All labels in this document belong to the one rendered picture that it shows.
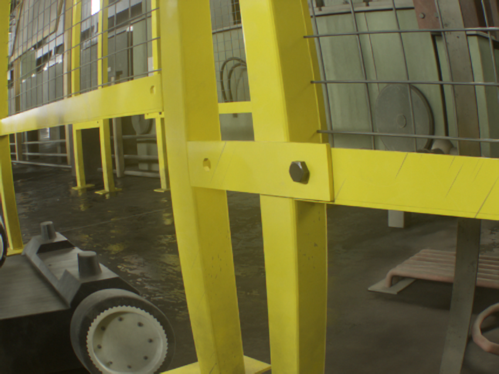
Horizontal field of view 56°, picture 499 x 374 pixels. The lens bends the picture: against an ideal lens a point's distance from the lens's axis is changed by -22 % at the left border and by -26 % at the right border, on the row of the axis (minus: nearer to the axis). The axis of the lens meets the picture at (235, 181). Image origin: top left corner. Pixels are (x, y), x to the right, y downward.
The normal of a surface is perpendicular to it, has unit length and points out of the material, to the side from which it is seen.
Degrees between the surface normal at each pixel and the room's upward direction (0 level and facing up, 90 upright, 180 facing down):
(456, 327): 90
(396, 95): 88
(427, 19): 90
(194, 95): 90
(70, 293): 45
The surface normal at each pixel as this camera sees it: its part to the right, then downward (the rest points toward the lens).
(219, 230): 0.63, 0.06
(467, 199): -0.77, 0.17
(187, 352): -0.09, -0.98
